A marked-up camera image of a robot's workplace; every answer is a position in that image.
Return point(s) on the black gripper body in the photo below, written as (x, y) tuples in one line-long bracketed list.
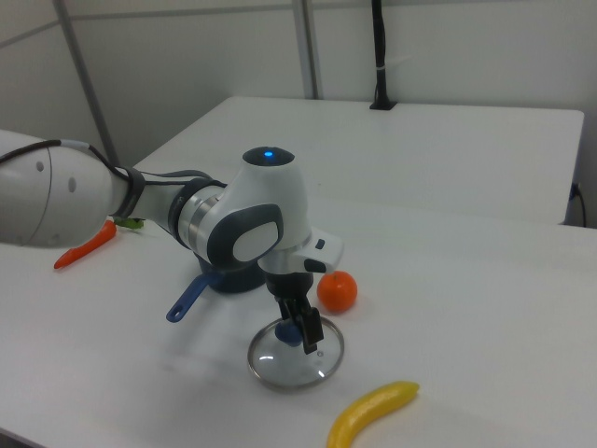
[(289, 284)]

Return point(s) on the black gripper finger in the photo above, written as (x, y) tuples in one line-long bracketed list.
[(287, 312), (311, 329)]

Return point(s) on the glass lid with blue knob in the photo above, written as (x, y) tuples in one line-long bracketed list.
[(289, 368)]

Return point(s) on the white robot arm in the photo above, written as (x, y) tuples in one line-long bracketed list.
[(261, 196)]

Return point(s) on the orange mandarin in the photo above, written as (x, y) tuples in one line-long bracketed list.
[(337, 291)]

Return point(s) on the yellow banana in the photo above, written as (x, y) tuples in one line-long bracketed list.
[(368, 410)]

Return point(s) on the orange carrot with green leaves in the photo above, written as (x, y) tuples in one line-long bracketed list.
[(86, 249)]

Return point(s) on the black camera pole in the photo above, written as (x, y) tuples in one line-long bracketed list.
[(382, 70)]

